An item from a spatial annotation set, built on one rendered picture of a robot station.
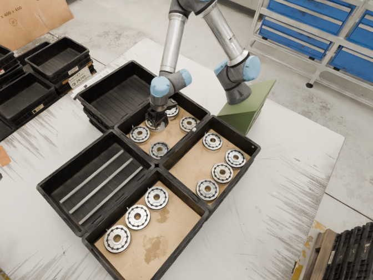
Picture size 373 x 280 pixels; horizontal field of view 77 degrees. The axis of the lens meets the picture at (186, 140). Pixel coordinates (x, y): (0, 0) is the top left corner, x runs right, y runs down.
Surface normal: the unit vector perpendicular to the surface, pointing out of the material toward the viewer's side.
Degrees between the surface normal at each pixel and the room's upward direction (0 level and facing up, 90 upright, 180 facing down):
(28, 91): 0
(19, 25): 73
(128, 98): 0
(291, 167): 0
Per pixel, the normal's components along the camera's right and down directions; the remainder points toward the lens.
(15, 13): 0.81, 0.36
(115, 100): 0.05, -0.54
